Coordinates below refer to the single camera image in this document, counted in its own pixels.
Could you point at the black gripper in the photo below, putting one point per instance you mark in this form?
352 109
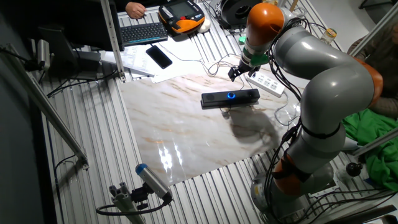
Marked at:
248 68

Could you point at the blue-lit speaker volume knob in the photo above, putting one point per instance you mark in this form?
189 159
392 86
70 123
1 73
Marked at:
231 95

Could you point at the black speaker bar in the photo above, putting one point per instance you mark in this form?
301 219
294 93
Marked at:
214 99

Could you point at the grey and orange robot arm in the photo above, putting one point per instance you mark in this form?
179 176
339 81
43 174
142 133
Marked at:
335 90

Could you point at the black ball knob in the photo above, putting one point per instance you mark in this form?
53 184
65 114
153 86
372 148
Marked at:
354 169

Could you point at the operator bare hand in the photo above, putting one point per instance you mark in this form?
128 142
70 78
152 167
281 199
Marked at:
135 10

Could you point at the white power strip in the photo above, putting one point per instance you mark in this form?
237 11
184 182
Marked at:
267 83

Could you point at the printed white paper sheet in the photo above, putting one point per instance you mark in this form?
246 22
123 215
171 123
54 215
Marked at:
183 71
183 46

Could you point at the white computer mouse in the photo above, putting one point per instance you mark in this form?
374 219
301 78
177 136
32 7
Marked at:
205 26

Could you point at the large black spool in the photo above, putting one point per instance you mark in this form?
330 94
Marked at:
230 12

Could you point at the wooden stick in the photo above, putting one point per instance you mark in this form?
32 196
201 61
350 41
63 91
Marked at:
294 5

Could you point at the black smartphone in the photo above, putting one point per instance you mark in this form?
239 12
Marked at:
159 57

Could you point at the orange and black teach pendant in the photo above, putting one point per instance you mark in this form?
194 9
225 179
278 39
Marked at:
182 12

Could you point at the marble pattern board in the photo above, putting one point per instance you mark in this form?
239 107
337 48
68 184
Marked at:
174 130

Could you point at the clear bottle yellow cap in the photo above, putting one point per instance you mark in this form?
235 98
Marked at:
329 35

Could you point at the black keyboard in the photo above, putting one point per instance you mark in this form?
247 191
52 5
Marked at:
143 33

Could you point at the stack of printed papers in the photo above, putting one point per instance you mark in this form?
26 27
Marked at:
130 59

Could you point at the white cloth piece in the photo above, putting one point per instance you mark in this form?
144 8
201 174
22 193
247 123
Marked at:
349 144

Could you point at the seated person brown jacket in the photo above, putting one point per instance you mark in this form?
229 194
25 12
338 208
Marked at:
385 71

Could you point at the green cloth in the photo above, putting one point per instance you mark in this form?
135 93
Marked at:
379 146

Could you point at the black computer monitor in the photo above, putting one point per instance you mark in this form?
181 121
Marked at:
77 21

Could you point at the aluminium frame profile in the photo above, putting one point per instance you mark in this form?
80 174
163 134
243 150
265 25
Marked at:
376 29
112 40
46 107
379 140

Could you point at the silver camera with blue end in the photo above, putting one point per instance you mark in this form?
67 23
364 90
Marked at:
152 180

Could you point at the black camera clamp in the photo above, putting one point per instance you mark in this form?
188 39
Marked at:
140 194

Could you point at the short aluminium camera stand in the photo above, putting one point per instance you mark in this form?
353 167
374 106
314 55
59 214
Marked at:
124 202

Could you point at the small silver camera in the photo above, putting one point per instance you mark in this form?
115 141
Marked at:
43 53

